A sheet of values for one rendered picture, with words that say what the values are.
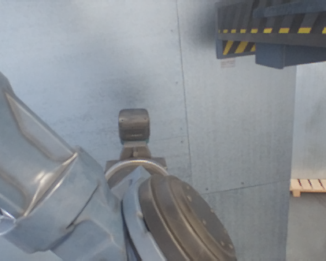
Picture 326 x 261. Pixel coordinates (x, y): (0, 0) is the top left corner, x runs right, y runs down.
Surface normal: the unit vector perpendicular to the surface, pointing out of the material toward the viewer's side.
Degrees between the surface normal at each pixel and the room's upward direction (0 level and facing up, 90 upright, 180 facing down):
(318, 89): 90
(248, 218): 90
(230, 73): 90
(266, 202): 90
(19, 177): 77
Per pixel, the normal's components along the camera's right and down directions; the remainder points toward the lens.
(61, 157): 0.33, 0.16
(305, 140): -0.24, 0.36
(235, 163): 0.11, 0.33
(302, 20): -0.98, 0.15
